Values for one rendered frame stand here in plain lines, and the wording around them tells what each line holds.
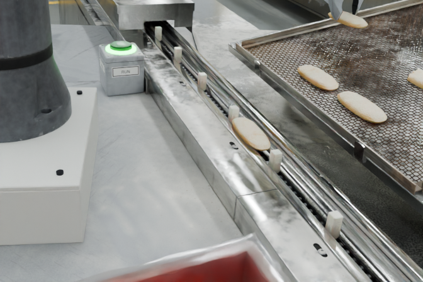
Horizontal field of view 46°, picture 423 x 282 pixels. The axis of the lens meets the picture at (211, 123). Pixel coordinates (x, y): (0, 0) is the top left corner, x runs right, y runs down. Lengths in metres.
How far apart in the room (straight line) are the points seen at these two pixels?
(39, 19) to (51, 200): 0.21
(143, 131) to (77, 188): 0.28
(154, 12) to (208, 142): 0.52
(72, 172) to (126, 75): 0.38
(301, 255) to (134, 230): 0.20
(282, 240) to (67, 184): 0.23
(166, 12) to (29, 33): 0.59
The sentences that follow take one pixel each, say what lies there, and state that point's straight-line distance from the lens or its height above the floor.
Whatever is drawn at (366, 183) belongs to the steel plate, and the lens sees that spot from 0.75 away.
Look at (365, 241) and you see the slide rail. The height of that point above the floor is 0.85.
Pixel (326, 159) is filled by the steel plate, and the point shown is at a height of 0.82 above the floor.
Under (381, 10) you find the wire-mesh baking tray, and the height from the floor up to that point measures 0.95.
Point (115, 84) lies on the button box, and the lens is 0.91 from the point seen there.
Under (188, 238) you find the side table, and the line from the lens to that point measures 0.60.
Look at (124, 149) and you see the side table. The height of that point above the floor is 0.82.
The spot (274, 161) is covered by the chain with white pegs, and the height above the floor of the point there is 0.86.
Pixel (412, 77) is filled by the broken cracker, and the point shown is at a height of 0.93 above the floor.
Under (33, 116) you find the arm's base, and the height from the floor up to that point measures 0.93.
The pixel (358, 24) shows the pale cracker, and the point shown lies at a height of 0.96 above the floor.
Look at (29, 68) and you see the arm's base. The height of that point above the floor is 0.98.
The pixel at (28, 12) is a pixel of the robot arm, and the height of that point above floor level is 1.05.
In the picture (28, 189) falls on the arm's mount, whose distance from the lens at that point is 0.56.
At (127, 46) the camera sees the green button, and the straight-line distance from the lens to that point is 0.91.
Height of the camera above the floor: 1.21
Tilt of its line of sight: 28 degrees down
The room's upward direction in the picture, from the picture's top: 4 degrees clockwise
